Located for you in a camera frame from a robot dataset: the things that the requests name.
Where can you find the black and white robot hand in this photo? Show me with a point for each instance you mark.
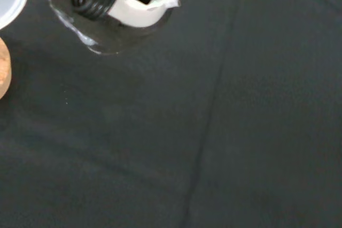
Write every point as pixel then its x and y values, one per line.
pixel 139 14

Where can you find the black table cloth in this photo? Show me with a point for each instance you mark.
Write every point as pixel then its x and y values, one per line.
pixel 187 132

